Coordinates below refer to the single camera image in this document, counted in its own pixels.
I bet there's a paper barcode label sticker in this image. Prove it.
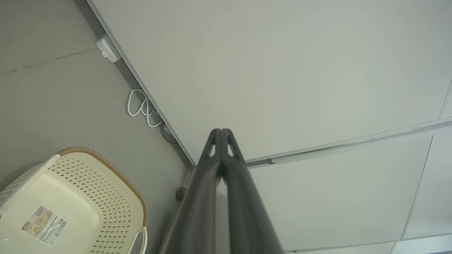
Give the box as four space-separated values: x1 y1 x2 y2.
21 205 69 246

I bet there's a white power adapter box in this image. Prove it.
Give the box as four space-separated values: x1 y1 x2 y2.
96 34 122 63

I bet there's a large white partition panel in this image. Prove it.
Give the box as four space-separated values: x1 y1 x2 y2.
87 0 452 166

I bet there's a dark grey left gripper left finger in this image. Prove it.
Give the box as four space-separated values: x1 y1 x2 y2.
159 128 222 254

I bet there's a white partition panel grey frame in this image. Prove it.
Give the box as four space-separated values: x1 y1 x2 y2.
215 122 452 254

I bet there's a cream perforated laundry basket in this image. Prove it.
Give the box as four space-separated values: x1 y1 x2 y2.
0 147 148 254

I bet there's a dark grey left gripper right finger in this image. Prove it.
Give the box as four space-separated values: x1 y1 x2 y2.
221 128 285 254

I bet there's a white coiled cable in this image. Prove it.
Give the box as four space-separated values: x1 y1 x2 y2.
127 89 163 128

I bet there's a black floor cable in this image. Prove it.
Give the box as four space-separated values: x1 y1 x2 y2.
159 122 179 144

